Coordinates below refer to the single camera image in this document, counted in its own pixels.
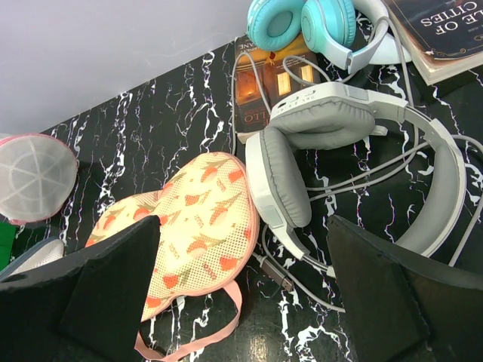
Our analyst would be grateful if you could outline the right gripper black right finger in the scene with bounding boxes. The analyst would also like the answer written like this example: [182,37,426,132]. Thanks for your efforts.
[327,216,482,361]

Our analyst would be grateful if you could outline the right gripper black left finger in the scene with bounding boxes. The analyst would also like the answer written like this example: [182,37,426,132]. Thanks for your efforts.
[1,216,161,361]

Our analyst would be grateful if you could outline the pink-trimmed round mesh laundry bag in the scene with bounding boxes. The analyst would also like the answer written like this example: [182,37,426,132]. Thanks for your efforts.
[1,133,78,225]

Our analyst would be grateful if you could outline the green plastic tray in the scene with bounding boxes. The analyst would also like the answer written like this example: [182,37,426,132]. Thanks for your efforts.
[0,222,17,271]

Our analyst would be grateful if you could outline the orange dark paperback book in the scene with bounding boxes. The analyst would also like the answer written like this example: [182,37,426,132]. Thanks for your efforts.
[232,35,321,143]

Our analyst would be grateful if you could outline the Tale of Two Cities book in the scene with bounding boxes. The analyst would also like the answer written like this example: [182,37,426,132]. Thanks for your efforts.
[385,0,482,85]

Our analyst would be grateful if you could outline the teal white headphones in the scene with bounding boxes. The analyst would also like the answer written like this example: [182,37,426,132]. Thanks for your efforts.
[247,0,412,74]

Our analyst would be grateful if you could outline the grey USB headset cable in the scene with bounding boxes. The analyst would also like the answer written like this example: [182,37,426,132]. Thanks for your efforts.
[230,14,483,312]

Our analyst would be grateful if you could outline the grey white wired headset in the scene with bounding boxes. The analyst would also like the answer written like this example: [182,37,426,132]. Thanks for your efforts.
[245,81,467,261]

